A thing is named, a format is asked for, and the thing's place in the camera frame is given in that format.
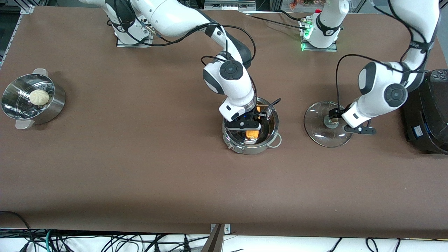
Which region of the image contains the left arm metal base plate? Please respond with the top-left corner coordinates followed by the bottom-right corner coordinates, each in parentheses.
top-left (300, 17), bottom-right (338, 52)

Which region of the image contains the grey device box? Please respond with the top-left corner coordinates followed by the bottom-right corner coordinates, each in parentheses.
top-left (204, 0), bottom-right (257, 11)

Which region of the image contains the steel steamer pot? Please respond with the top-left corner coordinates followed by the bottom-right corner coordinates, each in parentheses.
top-left (1, 68), bottom-right (66, 130)

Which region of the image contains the black cable on table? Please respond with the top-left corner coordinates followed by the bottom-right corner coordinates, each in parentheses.
top-left (243, 10), bottom-right (308, 31)

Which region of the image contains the yellow corn cob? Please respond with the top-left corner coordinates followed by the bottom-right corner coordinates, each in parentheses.
top-left (246, 106), bottom-right (262, 141)

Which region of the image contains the aluminium profile strut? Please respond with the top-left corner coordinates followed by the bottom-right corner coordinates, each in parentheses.
top-left (201, 224), bottom-right (224, 252)

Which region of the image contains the orange patterned background object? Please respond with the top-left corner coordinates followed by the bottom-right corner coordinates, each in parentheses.
top-left (289, 0), bottom-right (328, 9)

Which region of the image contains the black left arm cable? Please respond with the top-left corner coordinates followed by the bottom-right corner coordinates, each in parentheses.
top-left (335, 0), bottom-right (440, 109)

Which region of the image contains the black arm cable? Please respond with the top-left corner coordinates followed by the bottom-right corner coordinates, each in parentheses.
top-left (335, 0), bottom-right (440, 109)
top-left (107, 14), bottom-right (282, 116)

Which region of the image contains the aluminium table edge rail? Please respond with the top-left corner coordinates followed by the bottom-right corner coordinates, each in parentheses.
top-left (0, 5), bottom-right (35, 69)

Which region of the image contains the glass lid with bronze knob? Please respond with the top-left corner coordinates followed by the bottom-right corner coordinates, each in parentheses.
top-left (304, 101), bottom-right (354, 147)

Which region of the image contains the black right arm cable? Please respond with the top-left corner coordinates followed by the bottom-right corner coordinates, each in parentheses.
top-left (107, 14), bottom-right (282, 116)

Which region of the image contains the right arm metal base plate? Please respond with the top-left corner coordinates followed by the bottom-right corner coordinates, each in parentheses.
top-left (115, 33), bottom-right (155, 48)

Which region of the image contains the black rice cooker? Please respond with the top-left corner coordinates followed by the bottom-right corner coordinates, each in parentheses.
top-left (401, 68), bottom-right (448, 155)

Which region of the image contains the steel pot with grey handles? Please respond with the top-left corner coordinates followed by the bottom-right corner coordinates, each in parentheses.
top-left (222, 96), bottom-right (281, 155)

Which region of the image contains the brown table cover cloth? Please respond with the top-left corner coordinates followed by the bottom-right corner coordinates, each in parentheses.
top-left (0, 5), bottom-right (448, 238)

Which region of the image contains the white steamed bun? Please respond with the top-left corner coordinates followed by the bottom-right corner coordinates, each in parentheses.
top-left (29, 89), bottom-right (50, 106)

